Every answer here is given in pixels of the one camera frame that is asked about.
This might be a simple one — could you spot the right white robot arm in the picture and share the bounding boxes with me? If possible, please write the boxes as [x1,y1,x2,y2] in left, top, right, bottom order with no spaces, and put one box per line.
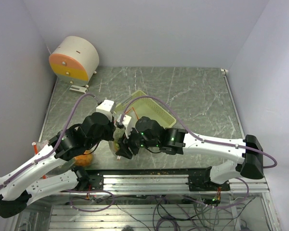
[113,116,264,191]

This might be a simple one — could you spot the green netted toy melon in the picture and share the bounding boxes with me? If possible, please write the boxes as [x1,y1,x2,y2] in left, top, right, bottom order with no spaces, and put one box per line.
[113,128,125,148]

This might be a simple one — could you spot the orange toy pineapple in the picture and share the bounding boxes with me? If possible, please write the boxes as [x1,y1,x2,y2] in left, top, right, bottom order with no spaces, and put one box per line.
[75,150,93,167]

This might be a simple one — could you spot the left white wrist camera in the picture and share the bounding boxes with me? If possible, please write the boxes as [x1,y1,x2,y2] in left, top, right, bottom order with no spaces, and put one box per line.
[96,99,116,121]

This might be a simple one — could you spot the loose cables under table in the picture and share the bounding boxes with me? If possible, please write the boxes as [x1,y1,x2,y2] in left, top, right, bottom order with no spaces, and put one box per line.
[67,187,256,231]

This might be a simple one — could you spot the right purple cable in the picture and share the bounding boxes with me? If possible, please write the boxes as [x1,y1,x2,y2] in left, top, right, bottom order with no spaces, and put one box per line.
[118,95,278,169]

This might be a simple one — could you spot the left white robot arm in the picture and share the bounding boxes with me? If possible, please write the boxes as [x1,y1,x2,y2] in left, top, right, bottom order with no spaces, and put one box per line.
[0,112,115,218]

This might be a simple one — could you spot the small white bracket block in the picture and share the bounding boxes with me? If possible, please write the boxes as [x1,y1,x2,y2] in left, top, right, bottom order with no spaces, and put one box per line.
[69,85,88,94]

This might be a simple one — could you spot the beige drum orange yellow face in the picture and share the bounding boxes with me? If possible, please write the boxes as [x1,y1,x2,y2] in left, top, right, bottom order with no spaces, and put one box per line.
[49,36,100,87]

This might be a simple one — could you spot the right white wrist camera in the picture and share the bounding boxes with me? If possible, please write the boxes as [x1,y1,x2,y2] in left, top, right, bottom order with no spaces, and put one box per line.
[117,114,134,139]

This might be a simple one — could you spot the purple cable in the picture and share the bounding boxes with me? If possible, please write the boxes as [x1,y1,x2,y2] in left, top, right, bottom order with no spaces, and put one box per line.
[118,95,278,169]
[0,93,101,198]

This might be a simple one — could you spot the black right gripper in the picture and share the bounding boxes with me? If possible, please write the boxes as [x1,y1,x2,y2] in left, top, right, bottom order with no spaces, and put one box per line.
[116,125,160,159]

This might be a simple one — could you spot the aluminium rail frame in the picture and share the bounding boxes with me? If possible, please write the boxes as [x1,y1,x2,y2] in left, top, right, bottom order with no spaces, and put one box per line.
[36,168,270,193]

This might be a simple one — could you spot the pale green plastic basket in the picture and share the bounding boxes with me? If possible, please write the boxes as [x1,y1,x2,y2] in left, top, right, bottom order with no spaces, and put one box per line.
[114,90,177,128]

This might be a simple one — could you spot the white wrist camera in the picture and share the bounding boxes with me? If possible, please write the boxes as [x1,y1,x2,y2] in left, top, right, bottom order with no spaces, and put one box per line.
[96,99,116,121]
[117,114,134,139]

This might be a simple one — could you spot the spare clear zip bag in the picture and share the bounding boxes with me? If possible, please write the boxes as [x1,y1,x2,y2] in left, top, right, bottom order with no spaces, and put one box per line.
[108,107,139,159]

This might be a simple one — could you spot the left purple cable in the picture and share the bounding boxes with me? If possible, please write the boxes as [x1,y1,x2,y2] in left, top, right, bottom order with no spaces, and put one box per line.
[0,93,101,198]

